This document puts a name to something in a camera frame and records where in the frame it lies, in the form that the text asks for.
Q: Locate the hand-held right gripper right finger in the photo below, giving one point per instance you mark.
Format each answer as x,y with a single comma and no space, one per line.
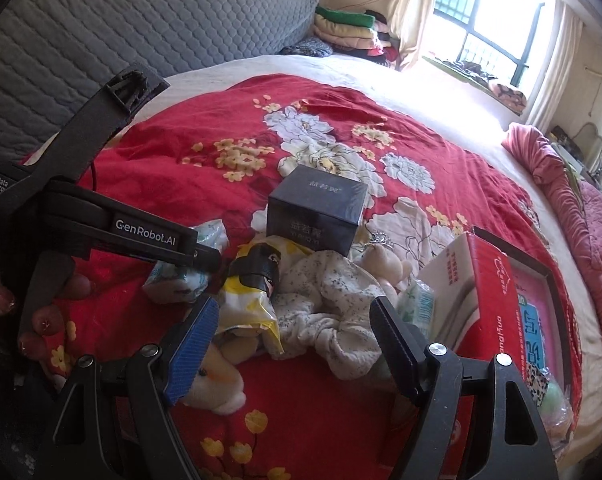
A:
401,355

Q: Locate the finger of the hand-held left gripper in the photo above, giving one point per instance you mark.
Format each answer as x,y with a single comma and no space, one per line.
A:
121,92
201,259

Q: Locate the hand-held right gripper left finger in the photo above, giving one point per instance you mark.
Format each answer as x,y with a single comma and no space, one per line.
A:
191,355

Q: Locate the yellow white packet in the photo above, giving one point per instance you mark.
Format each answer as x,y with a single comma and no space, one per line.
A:
246,310

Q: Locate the white floral scrunchie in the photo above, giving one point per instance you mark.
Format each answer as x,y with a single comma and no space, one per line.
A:
331,300

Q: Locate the leopard print scrunchie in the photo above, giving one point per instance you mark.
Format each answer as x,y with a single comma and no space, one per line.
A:
536,382

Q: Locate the pink printed cardboard tray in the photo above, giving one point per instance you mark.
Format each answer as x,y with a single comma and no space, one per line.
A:
536,310

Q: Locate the mint green sponge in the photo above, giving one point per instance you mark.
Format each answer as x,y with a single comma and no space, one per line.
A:
556,405

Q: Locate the person's left hand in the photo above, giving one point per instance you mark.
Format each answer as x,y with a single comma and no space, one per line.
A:
38,332

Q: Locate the black hair clip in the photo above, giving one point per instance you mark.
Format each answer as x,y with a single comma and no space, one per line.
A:
258,267

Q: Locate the red floral blanket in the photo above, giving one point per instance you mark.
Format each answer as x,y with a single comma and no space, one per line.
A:
181,125

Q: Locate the grey quilted headboard cover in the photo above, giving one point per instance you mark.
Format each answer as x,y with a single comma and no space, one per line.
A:
131,20

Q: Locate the red tissue pack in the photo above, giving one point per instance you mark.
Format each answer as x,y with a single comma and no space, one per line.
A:
491,320

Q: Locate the black box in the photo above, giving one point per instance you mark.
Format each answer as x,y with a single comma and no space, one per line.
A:
321,200

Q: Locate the dark patterned pillow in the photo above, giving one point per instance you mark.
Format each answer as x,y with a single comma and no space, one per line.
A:
306,47

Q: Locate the pink quilt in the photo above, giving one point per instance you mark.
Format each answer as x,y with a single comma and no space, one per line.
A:
601,260

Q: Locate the stack of folded clothes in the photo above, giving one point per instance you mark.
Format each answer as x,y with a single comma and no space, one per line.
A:
351,30

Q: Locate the vanity mirror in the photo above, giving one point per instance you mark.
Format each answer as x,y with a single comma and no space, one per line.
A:
588,145

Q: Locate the patterned blanket on windowsill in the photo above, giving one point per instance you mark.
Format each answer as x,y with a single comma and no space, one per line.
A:
496,87

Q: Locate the cream curtain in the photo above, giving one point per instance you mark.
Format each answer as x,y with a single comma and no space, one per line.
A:
556,70
411,10

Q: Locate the barred window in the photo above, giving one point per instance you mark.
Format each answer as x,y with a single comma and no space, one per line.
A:
491,10

